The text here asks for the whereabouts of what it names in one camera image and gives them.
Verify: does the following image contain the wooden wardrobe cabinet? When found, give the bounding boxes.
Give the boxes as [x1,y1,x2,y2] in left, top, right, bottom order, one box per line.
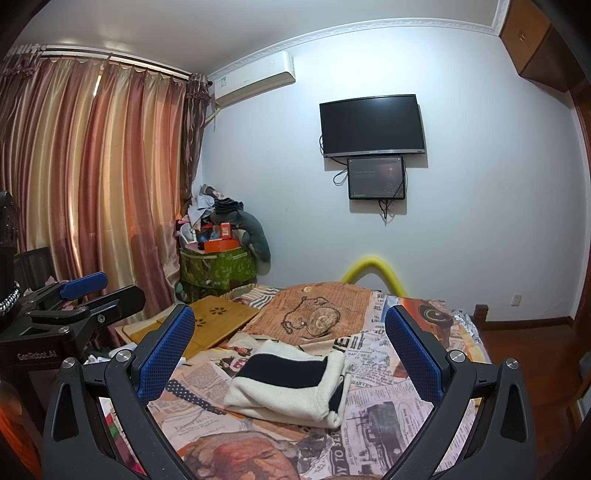
[499,0,591,93]

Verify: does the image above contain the wooden lap desk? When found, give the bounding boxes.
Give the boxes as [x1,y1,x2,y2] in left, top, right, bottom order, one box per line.
[115,295,260,358]

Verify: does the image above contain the green storage box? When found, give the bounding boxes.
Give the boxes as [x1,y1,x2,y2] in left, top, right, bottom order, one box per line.
[179,247,257,301]

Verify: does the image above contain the orange box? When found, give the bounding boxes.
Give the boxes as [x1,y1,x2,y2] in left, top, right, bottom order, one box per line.
[203,237,241,254]

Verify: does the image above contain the curtain rail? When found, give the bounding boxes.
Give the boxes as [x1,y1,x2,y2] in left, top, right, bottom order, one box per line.
[39,45,195,77]

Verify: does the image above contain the black television cable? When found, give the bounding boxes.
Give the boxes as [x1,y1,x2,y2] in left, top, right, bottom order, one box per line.
[318,135,350,186]

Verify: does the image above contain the black mesh chair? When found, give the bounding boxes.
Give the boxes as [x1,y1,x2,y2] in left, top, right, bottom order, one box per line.
[14,247,52,294]

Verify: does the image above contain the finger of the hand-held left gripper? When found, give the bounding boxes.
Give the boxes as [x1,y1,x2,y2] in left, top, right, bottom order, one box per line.
[27,285,147,365]
[21,271,109,309]

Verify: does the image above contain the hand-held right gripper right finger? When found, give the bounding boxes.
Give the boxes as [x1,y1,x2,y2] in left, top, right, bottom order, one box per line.
[381,304,540,480]

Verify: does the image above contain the small black wall monitor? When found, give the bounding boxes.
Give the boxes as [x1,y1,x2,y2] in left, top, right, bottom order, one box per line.
[347,156,407,200]

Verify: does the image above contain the yellow foam tube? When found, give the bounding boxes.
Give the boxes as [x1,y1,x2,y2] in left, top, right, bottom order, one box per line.
[341,255,411,296]

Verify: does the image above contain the grey plush toy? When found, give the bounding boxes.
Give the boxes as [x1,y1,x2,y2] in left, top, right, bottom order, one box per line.
[231,210,272,263]

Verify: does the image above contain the black wall television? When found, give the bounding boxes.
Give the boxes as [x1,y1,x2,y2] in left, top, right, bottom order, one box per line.
[320,94,426,158]

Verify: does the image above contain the pink striped curtain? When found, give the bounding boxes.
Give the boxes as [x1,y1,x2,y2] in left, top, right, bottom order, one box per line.
[0,44,211,352]

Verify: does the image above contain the grey striped mattress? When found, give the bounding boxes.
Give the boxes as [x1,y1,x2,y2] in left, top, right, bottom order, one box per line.
[450,308,483,352]

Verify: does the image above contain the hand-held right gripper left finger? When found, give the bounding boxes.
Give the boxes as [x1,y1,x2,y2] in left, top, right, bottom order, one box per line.
[41,303,197,480]

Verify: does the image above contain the white air conditioner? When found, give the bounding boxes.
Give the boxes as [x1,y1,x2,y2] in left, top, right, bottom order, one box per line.
[210,50,296,108]

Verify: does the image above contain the person's left forearm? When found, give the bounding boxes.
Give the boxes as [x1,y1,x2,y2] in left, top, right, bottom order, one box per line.
[0,381,47,468]

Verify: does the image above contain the pile of clothes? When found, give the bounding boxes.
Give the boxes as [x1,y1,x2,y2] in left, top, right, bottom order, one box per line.
[175,184,245,245]

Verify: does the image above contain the white navy striped sweater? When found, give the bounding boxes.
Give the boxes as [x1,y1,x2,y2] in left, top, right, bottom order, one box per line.
[223,340,354,428]

